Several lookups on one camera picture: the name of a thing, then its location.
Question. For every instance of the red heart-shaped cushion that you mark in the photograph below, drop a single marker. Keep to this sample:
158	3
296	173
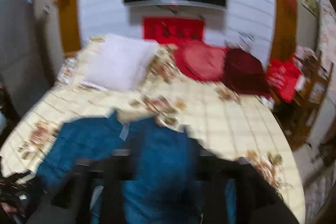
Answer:
200	61

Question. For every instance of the cream floral checked bedsheet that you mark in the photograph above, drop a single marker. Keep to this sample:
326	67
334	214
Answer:
73	120

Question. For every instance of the wooden chair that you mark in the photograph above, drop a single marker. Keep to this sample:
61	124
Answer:
309	99

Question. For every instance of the dark red fuzzy cushion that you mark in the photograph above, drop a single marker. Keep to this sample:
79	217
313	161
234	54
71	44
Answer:
244	74

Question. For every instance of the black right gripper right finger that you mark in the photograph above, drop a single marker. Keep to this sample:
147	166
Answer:
241	192

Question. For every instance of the white square pillow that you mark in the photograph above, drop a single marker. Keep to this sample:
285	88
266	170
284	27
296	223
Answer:
121	65

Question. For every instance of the teal blue padded jacket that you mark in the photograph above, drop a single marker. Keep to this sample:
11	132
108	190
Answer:
164	188

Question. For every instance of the red banner on wall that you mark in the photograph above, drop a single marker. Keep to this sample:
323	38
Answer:
172	30

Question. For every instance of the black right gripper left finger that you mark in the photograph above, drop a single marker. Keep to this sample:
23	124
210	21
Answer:
70	201

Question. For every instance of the red shopping bag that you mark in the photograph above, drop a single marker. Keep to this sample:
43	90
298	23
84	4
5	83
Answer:
282	77

